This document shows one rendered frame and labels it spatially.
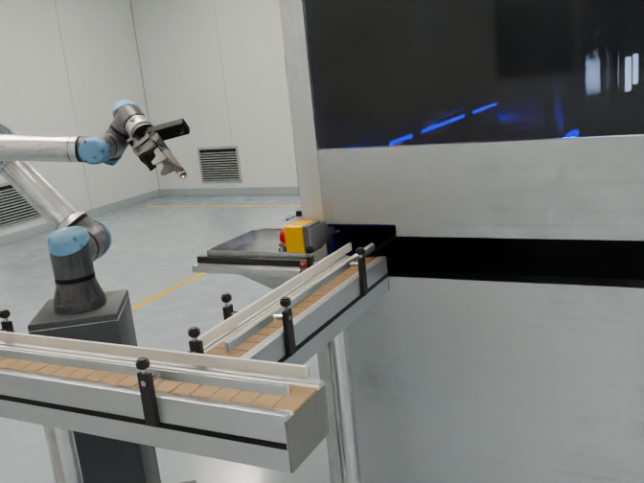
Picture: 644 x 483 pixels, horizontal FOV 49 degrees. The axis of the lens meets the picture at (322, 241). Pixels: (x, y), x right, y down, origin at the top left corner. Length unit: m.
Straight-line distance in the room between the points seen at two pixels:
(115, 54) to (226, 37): 1.40
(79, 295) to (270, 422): 1.22
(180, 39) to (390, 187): 7.38
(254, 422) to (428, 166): 0.86
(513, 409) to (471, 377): 0.13
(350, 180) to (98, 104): 7.14
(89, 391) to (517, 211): 0.99
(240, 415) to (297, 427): 0.09
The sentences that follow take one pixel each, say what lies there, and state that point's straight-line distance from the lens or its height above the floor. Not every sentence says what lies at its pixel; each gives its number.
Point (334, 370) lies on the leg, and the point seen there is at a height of 0.71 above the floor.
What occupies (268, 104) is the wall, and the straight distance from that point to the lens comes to 8.37.
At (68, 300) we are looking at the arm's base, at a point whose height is 0.83.
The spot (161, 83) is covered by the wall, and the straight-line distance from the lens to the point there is 9.23.
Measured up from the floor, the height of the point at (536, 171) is 1.14.
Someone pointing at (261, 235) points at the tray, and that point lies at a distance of 2.35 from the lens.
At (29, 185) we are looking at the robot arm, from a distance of 2.34.
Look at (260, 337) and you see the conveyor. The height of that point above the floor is 0.93.
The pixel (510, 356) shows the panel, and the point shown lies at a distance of 1.79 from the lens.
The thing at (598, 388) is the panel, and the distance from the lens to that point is 1.79.
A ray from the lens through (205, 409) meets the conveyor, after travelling 1.12.
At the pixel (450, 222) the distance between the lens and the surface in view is 1.72.
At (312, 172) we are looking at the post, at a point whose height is 1.15.
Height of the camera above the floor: 1.41
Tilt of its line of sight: 14 degrees down
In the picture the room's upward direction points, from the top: 6 degrees counter-clockwise
